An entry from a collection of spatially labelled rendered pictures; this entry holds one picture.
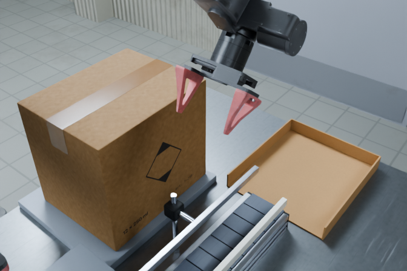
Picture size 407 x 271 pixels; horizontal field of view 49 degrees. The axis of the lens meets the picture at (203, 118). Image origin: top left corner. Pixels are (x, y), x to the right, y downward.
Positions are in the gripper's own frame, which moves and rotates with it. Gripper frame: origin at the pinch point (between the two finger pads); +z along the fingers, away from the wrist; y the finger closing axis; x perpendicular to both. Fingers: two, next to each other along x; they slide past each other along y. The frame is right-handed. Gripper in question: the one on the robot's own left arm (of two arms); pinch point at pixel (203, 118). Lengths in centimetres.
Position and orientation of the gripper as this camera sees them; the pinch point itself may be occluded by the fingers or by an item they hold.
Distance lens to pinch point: 74.6
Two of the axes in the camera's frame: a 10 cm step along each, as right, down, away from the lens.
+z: -3.9, 9.2, 0.5
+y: 8.0, 3.7, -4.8
